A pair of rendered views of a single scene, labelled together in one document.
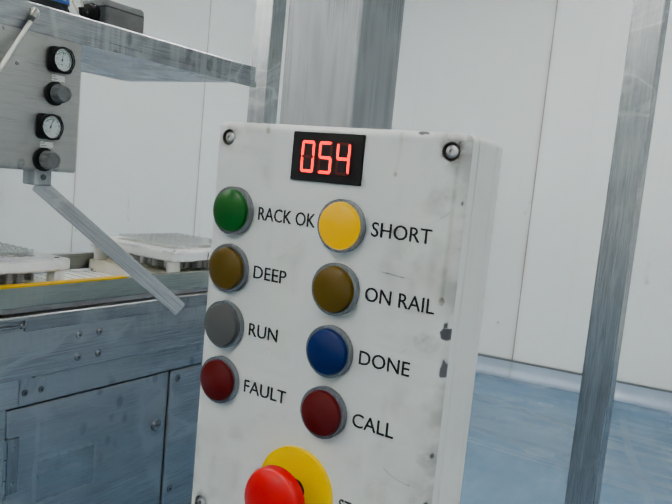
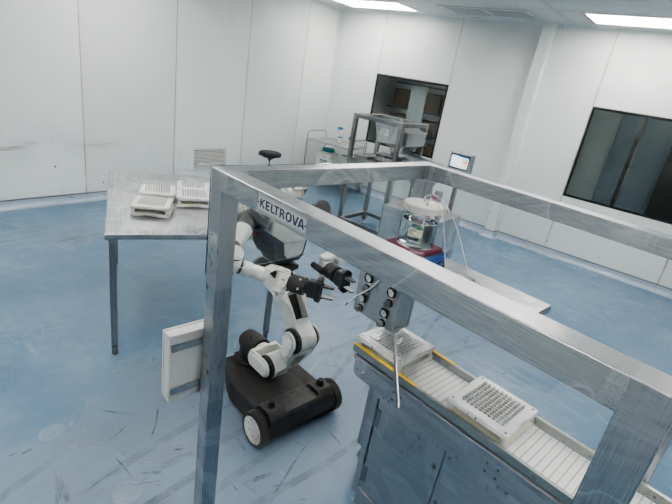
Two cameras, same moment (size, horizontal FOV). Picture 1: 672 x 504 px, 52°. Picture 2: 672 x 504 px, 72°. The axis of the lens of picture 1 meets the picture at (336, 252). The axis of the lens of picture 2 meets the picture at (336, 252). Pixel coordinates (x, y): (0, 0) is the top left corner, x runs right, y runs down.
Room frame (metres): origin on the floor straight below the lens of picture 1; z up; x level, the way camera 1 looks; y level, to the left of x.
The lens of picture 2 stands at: (1.10, -1.18, 1.95)
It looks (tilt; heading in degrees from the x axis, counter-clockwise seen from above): 21 degrees down; 102
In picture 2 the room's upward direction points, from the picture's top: 9 degrees clockwise
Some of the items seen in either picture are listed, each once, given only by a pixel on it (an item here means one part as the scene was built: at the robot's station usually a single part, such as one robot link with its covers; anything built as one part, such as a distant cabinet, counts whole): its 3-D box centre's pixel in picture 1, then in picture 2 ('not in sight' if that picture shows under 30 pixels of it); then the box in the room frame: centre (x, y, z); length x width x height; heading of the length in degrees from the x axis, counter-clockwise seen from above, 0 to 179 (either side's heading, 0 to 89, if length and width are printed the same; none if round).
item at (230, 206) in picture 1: (231, 210); not in sight; (0.43, 0.07, 1.05); 0.03 x 0.01 x 0.03; 58
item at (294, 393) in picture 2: not in sight; (271, 374); (0.38, 1.03, 0.19); 0.64 x 0.52 x 0.33; 147
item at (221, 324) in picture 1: (221, 324); not in sight; (0.43, 0.07, 0.98); 0.03 x 0.01 x 0.03; 58
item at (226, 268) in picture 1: (226, 268); not in sight; (0.43, 0.07, 1.01); 0.03 x 0.01 x 0.03; 58
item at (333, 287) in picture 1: (333, 289); not in sight; (0.38, 0.00, 1.01); 0.03 x 0.01 x 0.03; 58
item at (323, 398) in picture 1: (321, 413); not in sight; (0.38, 0.00, 0.94); 0.03 x 0.01 x 0.03; 58
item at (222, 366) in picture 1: (217, 380); not in sight; (0.43, 0.07, 0.94); 0.03 x 0.01 x 0.03; 58
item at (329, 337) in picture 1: (327, 351); not in sight; (0.38, 0.00, 0.98); 0.03 x 0.01 x 0.03; 58
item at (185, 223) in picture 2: not in sight; (186, 201); (-0.75, 1.88, 0.84); 1.50 x 1.10 x 0.04; 128
